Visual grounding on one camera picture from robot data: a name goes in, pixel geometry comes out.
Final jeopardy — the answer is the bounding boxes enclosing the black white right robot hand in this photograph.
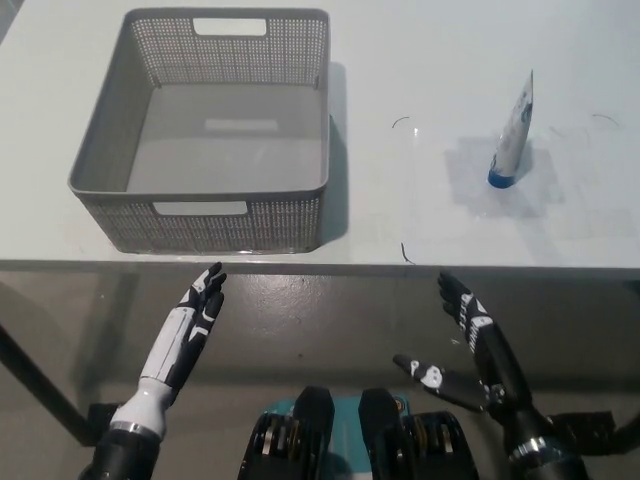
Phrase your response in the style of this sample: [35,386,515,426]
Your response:
[392,270,532,417]

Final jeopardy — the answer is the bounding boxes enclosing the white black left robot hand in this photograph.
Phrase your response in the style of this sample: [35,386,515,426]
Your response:
[138,261,228,400]

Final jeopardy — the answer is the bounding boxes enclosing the white shampoo tube blue cap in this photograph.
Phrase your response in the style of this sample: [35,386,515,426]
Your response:
[487,68,536,190]

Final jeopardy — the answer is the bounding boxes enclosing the black metal table leg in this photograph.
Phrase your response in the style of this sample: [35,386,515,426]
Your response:
[0,323,97,447]
[613,389,640,444]

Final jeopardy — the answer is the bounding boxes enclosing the grey perforated plastic basket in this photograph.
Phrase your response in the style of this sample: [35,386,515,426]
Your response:
[66,7,332,255]

